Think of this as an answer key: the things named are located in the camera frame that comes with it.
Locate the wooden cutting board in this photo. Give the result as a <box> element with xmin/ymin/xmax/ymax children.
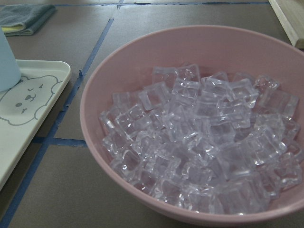
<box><xmin>269</xmin><ymin>0</ymin><xmax>304</xmax><ymax>49</ymax></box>

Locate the light blue plastic cup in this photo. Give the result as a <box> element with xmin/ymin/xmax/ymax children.
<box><xmin>0</xmin><ymin>29</ymin><xmax>21</xmax><ymax>92</ymax></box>

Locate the cream bear tray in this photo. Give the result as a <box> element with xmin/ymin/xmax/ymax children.
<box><xmin>0</xmin><ymin>60</ymin><xmax>71</xmax><ymax>186</ymax></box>

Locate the clear ice cubes pile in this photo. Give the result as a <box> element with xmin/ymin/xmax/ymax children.
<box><xmin>99</xmin><ymin>64</ymin><xmax>304</xmax><ymax>215</ymax></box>

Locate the pink bowl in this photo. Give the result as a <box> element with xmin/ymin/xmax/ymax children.
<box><xmin>80</xmin><ymin>25</ymin><xmax>304</xmax><ymax>227</ymax></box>

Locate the grey folded cloth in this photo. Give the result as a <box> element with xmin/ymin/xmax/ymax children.
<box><xmin>0</xmin><ymin>4</ymin><xmax>56</xmax><ymax>37</ymax></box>

